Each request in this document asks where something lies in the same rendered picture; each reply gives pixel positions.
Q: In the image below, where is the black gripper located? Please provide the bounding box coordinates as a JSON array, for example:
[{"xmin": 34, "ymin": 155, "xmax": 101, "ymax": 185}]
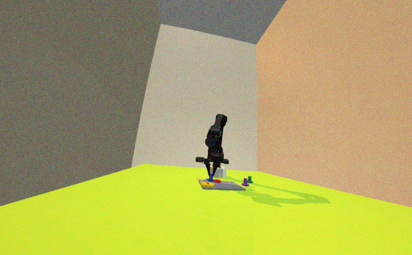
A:
[{"xmin": 195, "ymin": 148, "xmax": 229, "ymax": 176}]

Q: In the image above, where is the blue gear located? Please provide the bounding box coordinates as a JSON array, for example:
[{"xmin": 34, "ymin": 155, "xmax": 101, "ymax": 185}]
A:
[{"xmin": 207, "ymin": 173, "xmax": 214, "ymax": 182}]

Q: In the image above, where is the purple gear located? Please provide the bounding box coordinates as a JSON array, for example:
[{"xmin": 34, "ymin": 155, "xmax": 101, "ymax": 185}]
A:
[{"xmin": 242, "ymin": 178, "xmax": 249, "ymax": 187}]

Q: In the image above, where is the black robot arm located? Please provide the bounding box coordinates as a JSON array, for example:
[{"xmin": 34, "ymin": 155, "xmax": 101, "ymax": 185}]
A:
[{"xmin": 205, "ymin": 114, "xmax": 227, "ymax": 163}]

